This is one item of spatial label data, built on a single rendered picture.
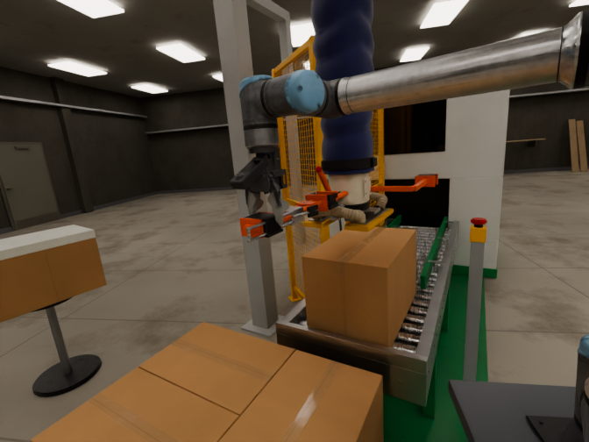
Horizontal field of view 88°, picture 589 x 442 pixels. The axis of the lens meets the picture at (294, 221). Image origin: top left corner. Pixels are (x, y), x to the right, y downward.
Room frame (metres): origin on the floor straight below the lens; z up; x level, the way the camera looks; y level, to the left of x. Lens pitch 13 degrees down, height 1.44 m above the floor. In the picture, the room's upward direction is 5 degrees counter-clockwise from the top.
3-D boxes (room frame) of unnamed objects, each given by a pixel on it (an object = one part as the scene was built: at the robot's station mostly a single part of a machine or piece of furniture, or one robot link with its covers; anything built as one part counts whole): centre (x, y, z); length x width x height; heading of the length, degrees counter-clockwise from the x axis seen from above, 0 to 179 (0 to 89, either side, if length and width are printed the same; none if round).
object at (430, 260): (2.37, -1.19, 0.60); 1.60 x 0.11 x 0.09; 149
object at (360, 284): (1.51, -0.35, 0.75); 0.60 x 0.40 x 0.40; 147
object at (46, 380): (1.90, 1.69, 0.31); 0.40 x 0.40 x 0.62
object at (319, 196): (1.11, -0.11, 1.25); 0.10 x 0.08 x 0.06; 56
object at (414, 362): (1.20, -0.17, 0.58); 0.70 x 0.03 x 0.06; 59
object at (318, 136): (2.44, -0.07, 1.05); 0.87 x 0.10 x 2.10; 21
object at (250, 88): (0.84, 0.07, 1.56); 0.10 x 0.09 x 0.12; 50
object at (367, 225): (1.27, -0.32, 1.14); 0.34 x 0.10 x 0.05; 146
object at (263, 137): (0.84, 0.07, 1.47); 0.10 x 0.09 x 0.05; 55
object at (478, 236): (1.44, -0.90, 0.50); 0.07 x 0.07 x 1.00; 59
